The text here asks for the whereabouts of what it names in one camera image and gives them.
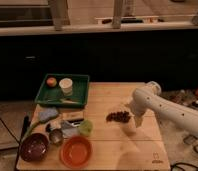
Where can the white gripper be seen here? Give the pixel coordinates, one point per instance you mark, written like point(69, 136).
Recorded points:
point(138, 121)

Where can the dark red grape bunch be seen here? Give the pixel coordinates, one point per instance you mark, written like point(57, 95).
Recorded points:
point(120, 116)

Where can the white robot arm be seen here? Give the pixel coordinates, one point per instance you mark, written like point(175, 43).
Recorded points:
point(148, 97)

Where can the wooden block with dark strip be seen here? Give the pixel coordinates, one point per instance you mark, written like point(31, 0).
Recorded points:
point(72, 116)

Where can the orange bowl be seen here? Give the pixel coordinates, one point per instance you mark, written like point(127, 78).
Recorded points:
point(76, 152)

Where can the crumpled silver blue wrapper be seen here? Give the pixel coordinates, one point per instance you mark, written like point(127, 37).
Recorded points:
point(68, 130)

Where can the white paper cup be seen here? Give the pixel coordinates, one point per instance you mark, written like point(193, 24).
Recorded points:
point(66, 85)

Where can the small metal cup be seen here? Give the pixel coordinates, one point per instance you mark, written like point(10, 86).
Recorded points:
point(56, 137)

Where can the green plastic tray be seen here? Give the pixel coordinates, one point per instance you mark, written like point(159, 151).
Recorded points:
point(54, 96)

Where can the blue grey cloth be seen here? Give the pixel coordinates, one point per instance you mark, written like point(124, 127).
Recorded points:
point(47, 114)

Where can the orange fruit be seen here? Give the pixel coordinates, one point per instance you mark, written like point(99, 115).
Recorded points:
point(51, 82)

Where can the dark purple bowl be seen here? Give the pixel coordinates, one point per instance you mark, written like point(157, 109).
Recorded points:
point(34, 148)

